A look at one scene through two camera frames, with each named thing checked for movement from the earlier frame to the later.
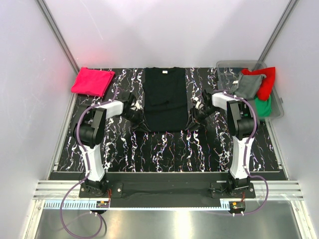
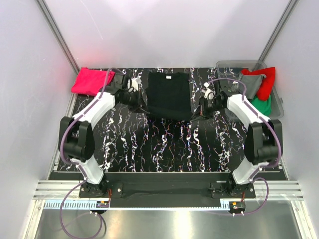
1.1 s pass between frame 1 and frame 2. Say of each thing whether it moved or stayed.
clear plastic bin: stayed
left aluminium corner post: stayed
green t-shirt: stayed
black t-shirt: moved
